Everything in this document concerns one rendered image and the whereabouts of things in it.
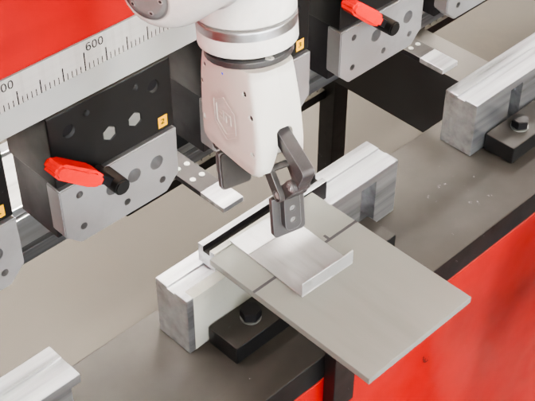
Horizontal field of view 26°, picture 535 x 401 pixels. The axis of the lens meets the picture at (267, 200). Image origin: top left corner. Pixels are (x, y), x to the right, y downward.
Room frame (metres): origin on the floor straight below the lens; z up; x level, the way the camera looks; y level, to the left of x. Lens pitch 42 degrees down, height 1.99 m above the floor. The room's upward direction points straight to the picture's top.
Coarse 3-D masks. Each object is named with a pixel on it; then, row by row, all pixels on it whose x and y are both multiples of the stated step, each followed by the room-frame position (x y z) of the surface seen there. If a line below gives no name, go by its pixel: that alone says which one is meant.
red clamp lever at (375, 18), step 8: (344, 0) 1.10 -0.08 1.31; (352, 0) 1.10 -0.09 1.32; (344, 8) 1.09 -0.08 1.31; (352, 8) 1.09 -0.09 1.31; (360, 8) 1.09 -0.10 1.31; (368, 8) 1.10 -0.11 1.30; (360, 16) 1.10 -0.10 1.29; (368, 16) 1.10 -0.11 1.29; (376, 16) 1.11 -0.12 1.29; (384, 16) 1.14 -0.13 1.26; (376, 24) 1.11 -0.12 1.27; (384, 24) 1.13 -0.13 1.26; (392, 24) 1.13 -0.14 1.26; (384, 32) 1.13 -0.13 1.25; (392, 32) 1.13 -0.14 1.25
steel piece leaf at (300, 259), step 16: (272, 240) 1.04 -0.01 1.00; (288, 240) 1.04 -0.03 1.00; (304, 240) 1.04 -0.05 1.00; (320, 240) 1.04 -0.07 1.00; (256, 256) 1.01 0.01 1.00; (272, 256) 1.01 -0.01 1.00; (288, 256) 1.01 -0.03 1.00; (304, 256) 1.01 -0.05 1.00; (320, 256) 1.01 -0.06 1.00; (336, 256) 1.01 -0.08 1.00; (352, 256) 1.00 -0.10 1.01; (272, 272) 0.99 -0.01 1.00; (288, 272) 0.99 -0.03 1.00; (304, 272) 0.99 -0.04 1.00; (320, 272) 0.97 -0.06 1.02; (336, 272) 0.99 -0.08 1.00; (304, 288) 0.95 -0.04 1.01
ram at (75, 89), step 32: (0, 0) 0.83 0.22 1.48; (32, 0) 0.85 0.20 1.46; (64, 0) 0.88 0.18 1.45; (96, 0) 0.90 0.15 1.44; (0, 32) 0.83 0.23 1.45; (32, 32) 0.85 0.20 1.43; (64, 32) 0.87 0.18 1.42; (96, 32) 0.90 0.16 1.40; (192, 32) 0.98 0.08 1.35; (0, 64) 0.83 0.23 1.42; (32, 64) 0.85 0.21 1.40; (128, 64) 0.92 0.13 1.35; (64, 96) 0.87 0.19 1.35; (0, 128) 0.82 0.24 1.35
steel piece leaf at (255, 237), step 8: (256, 224) 1.07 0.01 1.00; (264, 224) 1.07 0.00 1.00; (248, 232) 1.06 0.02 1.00; (256, 232) 1.06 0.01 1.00; (264, 232) 1.06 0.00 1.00; (232, 240) 1.04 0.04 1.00; (240, 240) 1.04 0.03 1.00; (248, 240) 1.04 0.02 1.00; (256, 240) 1.04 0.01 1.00; (264, 240) 1.04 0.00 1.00; (240, 248) 1.03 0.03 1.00; (248, 248) 1.03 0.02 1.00; (256, 248) 1.03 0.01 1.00
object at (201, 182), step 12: (180, 144) 1.25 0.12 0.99; (180, 156) 1.20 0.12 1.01; (180, 168) 1.18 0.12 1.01; (192, 168) 1.18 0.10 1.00; (180, 180) 1.16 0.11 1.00; (192, 180) 1.15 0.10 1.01; (204, 180) 1.15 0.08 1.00; (216, 180) 1.15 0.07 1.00; (204, 192) 1.13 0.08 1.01; (216, 192) 1.13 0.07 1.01; (228, 192) 1.13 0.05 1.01; (216, 204) 1.11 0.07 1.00; (228, 204) 1.11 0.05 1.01
